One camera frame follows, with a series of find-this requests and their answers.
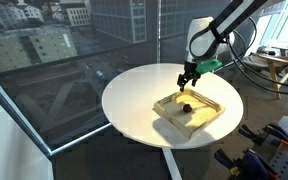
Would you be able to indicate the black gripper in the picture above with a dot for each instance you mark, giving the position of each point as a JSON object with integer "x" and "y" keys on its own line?
{"x": 191, "y": 69}

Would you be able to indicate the dark red plum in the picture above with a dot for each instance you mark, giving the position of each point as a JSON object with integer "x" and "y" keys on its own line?
{"x": 187, "y": 108}

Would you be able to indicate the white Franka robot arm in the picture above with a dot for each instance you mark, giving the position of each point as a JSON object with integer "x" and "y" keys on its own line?
{"x": 204, "y": 36}

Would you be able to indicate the square wooden tray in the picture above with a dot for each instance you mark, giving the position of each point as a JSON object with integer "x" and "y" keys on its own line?
{"x": 204, "y": 116}

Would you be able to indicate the grey window mullion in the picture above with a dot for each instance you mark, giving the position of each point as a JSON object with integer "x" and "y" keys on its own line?
{"x": 158, "y": 33}

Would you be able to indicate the blue black spring clamp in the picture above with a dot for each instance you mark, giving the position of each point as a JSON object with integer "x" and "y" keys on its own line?
{"x": 250, "y": 133}

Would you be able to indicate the small dark device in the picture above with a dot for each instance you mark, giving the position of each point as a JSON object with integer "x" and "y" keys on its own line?
{"x": 267, "y": 51}

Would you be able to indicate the white table base leg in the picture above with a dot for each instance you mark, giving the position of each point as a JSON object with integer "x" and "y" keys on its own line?
{"x": 172, "y": 165}

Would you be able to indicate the wooden armchair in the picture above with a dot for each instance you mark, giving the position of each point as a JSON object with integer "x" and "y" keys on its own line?
{"x": 274, "y": 80}

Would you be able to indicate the blue clamp yellow mark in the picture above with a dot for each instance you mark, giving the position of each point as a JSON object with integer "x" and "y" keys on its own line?
{"x": 225, "y": 160}

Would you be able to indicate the blue spring clamp orange tips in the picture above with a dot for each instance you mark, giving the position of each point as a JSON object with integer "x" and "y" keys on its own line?
{"x": 277, "y": 133}
{"x": 255, "y": 163}

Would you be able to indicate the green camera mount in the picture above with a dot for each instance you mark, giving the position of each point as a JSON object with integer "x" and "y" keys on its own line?
{"x": 209, "y": 65}

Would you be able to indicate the metal window sill rail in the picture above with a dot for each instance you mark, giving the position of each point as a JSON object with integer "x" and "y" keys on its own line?
{"x": 80, "y": 139}

